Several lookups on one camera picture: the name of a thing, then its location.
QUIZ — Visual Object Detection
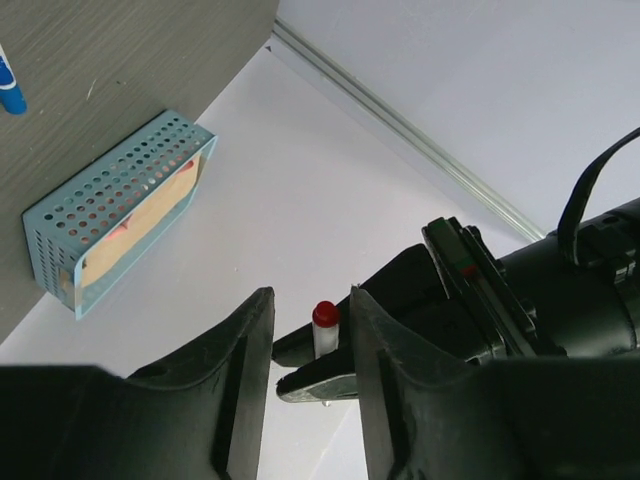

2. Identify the blue marker cap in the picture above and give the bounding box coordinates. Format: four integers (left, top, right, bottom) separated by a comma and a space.
0, 49, 27, 115

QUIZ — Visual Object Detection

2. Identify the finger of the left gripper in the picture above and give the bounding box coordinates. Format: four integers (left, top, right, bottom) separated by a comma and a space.
276, 357, 358, 403

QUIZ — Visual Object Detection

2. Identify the blue plastic basket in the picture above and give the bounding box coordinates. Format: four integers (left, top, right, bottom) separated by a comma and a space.
22, 110, 218, 319

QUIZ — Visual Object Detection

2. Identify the peach folded towel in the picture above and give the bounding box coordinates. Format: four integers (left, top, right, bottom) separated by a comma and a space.
82, 155, 201, 288

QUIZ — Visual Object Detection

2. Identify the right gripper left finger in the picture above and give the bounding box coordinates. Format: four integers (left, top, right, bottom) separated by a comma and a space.
1, 287, 275, 479

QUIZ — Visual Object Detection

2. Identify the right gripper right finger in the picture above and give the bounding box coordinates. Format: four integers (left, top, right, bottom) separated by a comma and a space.
349, 288, 639, 479

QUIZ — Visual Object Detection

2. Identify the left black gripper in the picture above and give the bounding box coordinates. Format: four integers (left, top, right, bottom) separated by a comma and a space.
272, 217, 568, 367

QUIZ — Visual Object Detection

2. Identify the white pen with clear cap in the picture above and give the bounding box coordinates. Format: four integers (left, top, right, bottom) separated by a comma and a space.
312, 301, 341, 359

